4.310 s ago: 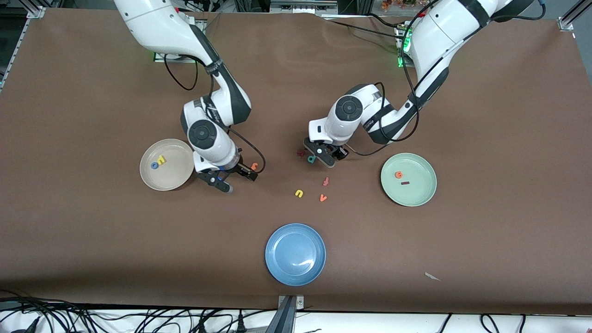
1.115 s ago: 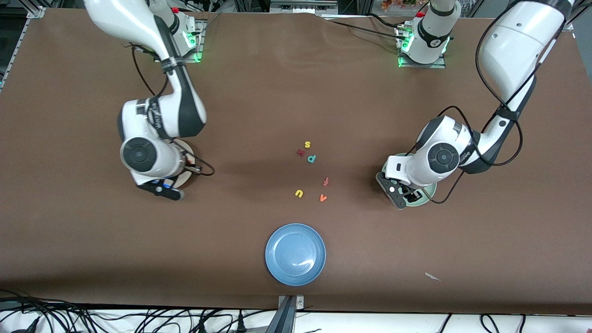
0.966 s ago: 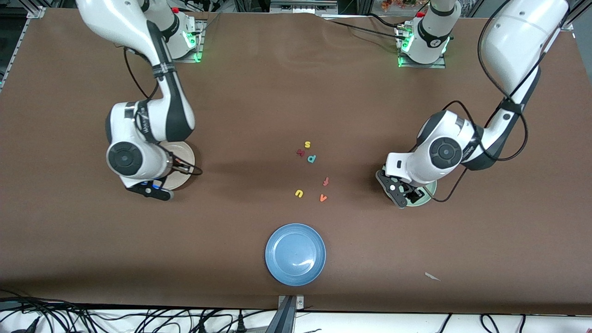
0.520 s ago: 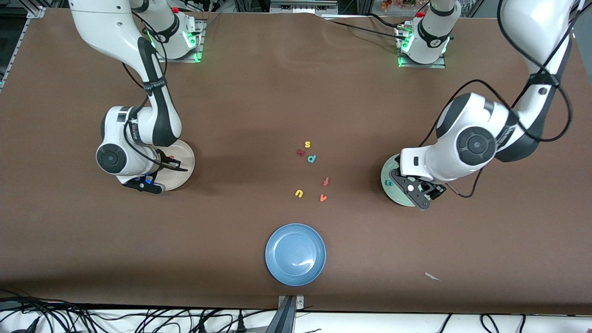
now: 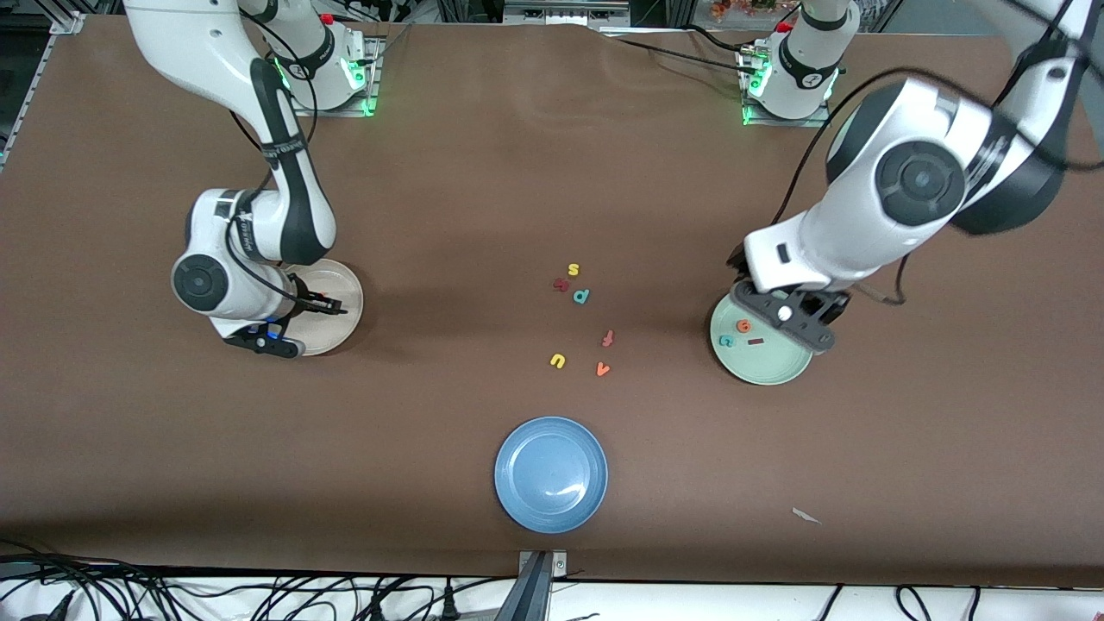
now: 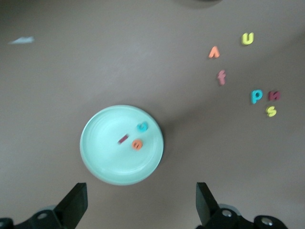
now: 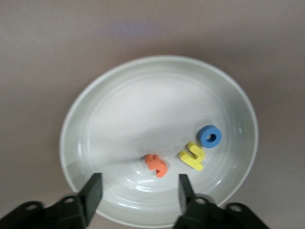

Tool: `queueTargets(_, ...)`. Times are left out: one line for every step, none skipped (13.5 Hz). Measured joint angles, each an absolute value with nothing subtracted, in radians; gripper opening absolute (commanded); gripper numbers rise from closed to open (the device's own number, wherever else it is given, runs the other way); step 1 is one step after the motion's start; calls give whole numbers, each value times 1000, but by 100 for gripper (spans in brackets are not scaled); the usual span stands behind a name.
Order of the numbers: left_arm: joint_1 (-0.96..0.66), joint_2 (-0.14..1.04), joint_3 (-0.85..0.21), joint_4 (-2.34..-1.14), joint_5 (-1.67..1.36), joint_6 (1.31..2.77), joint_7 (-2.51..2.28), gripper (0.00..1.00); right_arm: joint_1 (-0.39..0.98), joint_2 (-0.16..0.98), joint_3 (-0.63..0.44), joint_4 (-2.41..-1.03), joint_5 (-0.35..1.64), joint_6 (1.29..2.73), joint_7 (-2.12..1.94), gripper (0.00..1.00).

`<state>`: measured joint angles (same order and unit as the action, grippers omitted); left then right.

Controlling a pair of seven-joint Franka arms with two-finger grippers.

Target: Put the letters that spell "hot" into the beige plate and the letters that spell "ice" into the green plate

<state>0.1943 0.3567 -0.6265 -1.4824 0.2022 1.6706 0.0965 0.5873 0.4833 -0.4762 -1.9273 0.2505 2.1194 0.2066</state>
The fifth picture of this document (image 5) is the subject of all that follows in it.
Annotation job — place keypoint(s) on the aluminium corner bracket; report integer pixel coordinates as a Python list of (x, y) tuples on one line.
[(65, 24)]

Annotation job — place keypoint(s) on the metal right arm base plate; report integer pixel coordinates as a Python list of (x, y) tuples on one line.
[(371, 103)]

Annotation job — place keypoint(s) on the orange floral object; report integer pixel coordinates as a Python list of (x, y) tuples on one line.
[(742, 7)]

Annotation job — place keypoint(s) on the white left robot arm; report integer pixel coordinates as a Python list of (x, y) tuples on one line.
[(914, 181)]

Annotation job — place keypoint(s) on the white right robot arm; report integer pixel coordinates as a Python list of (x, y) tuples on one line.
[(190, 43)]

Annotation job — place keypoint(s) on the light green plate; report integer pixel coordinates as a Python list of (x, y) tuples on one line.
[(776, 362)]

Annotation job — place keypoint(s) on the white paper scrap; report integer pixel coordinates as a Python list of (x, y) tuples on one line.
[(805, 516)]

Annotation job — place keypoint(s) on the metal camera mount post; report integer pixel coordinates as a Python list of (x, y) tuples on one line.
[(535, 586)]

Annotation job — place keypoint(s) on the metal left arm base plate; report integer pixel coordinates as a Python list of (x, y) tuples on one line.
[(819, 121)]

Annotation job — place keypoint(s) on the brown table cover sheet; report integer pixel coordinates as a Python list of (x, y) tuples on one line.
[(517, 172)]

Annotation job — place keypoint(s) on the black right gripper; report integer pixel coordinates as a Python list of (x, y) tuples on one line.
[(304, 301)]

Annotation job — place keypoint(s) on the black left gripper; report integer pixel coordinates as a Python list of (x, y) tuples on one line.
[(838, 303)]

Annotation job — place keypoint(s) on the aluminium frame rail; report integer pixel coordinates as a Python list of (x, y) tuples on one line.
[(561, 10)]

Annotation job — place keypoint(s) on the blue plate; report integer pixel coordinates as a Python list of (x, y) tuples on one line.
[(550, 474)]

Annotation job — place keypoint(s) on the beige brown plate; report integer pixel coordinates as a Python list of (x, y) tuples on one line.
[(336, 332)]

